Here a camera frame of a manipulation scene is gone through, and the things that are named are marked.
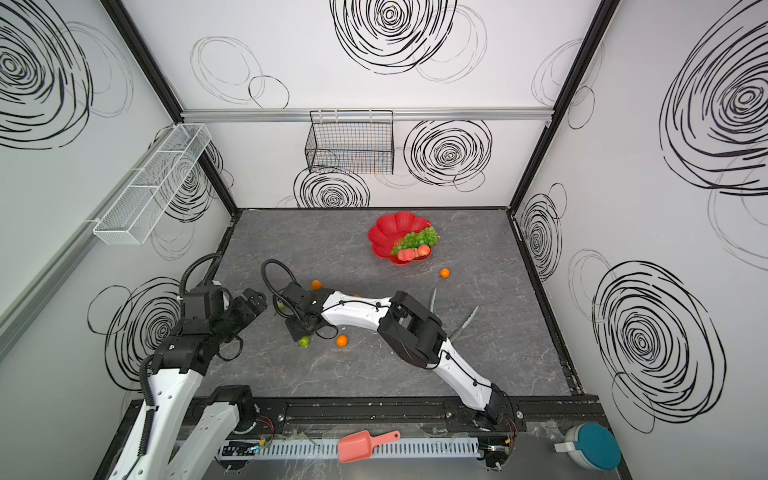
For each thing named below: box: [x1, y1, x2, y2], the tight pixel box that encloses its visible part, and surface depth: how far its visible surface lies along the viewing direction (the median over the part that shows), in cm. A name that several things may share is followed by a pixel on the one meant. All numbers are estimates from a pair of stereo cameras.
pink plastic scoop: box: [337, 430, 401, 464], surface depth 71 cm
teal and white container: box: [554, 422, 622, 471], surface depth 67 cm
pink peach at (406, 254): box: [397, 248, 415, 261], surface depth 103 cm
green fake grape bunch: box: [391, 226, 440, 255], surface depth 106 cm
